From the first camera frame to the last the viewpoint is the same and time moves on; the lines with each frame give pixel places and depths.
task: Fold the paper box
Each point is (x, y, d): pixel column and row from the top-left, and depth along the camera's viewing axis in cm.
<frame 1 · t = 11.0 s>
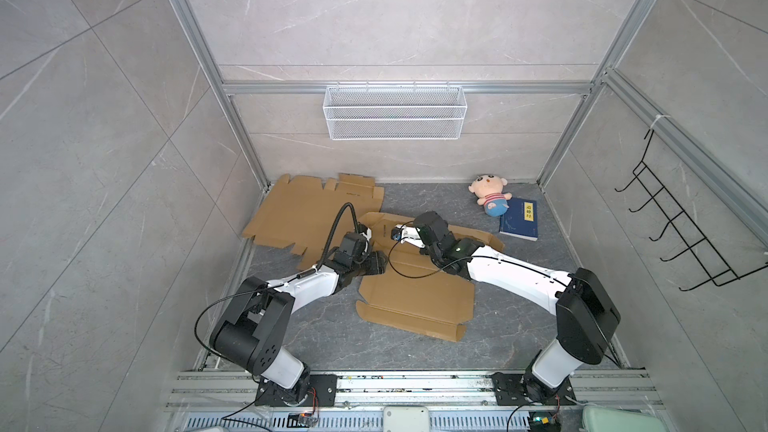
left hand: (381, 253, 91), fingers open
right hand: (431, 218, 87), fingers closed
brown cardboard box being folded: (413, 291, 93), on the table
flat brown cardboard sheet: (300, 214, 116), on the table
plush doll striped shirt: (489, 189, 112), point 7 cm above the table
dark blue book: (520, 219, 110), on the table

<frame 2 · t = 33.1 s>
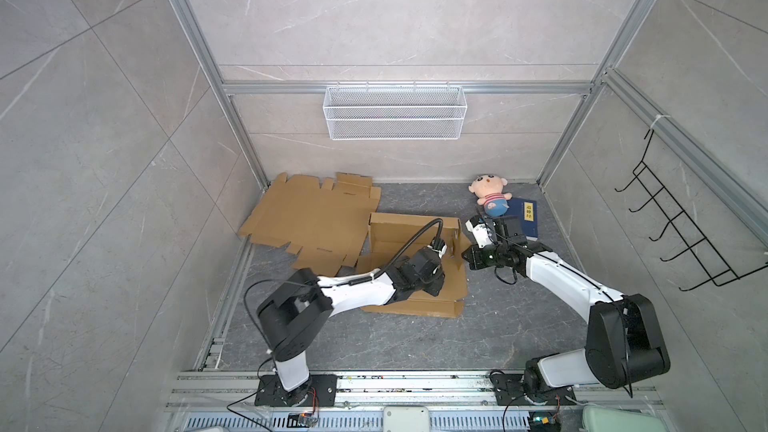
left hand: (442, 269, 86), fingers open
right hand: (464, 252, 90), fingers closed
brown cardboard box being folded: (388, 231, 99), point 7 cm above the table
the other named things where they were.

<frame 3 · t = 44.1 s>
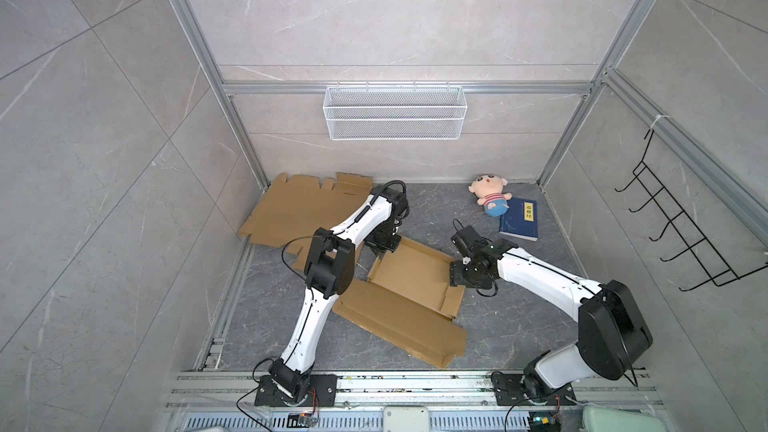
left hand: (381, 250, 94), fingers closed
right hand: (460, 277, 88), fingers open
brown cardboard box being folded: (407, 300, 90), on the table
the other named things where they were.

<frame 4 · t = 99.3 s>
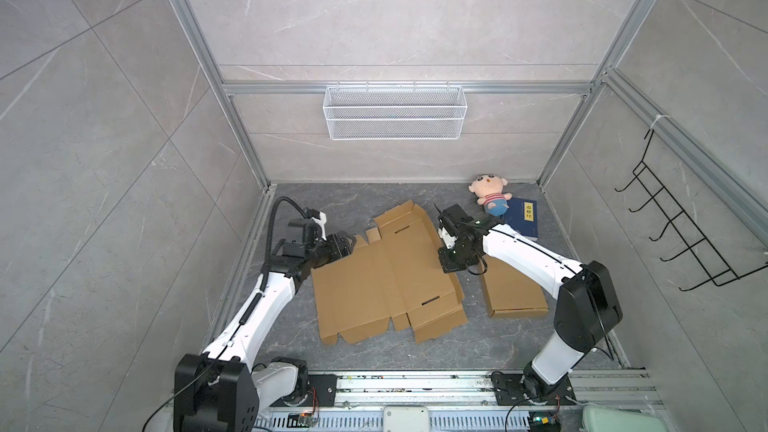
left hand: (347, 237, 82), fingers open
right hand: (447, 263, 87), fingers closed
flat brown cardboard sheet: (399, 273, 95), point 2 cm above the table
